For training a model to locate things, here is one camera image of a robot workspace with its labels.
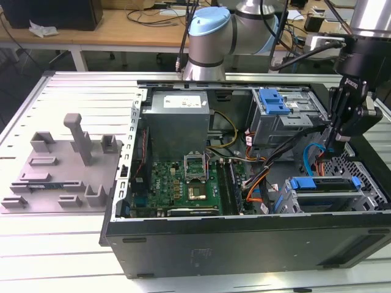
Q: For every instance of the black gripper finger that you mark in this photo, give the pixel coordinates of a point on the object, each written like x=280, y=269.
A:
x=351, y=125
x=333, y=103

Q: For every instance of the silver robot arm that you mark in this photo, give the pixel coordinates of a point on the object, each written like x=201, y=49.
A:
x=210, y=45

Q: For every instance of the metal disk bay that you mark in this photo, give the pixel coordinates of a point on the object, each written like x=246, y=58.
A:
x=290, y=204

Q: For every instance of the blue drive latch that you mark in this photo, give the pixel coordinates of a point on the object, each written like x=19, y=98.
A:
x=276, y=109
x=268, y=94

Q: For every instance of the small black box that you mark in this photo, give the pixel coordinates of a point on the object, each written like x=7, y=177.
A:
x=313, y=23

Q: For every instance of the metal optical drive cage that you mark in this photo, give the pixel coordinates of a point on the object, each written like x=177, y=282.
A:
x=275, y=128

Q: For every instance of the white paper sheet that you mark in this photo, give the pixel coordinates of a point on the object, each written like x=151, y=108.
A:
x=297, y=15

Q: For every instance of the black PC case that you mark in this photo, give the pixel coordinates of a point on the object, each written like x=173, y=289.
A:
x=244, y=244

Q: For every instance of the silver power supply unit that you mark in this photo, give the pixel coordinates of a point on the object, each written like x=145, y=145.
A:
x=174, y=134

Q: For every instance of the CPU socket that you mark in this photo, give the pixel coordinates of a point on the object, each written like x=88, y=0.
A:
x=197, y=192

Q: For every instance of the black graphics card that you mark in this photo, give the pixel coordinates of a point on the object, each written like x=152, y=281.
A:
x=195, y=212

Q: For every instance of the green motherboard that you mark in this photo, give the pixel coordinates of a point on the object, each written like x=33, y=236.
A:
x=165, y=183

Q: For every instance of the wooden desk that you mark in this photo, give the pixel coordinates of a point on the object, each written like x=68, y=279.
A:
x=122, y=33

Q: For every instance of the grey parts rack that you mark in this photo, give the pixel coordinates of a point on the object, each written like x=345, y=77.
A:
x=61, y=195

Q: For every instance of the black computer box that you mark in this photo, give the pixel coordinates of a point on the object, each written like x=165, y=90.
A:
x=52, y=15

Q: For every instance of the dark RAM stick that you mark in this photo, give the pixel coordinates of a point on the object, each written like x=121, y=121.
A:
x=46, y=185

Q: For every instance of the white crumpled plastic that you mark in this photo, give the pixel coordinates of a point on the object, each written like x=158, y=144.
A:
x=42, y=30

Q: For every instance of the small silver camera bracket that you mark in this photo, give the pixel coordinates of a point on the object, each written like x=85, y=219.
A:
x=370, y=107

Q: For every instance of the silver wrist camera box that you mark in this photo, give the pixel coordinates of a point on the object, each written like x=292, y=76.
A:
x=317, y=41

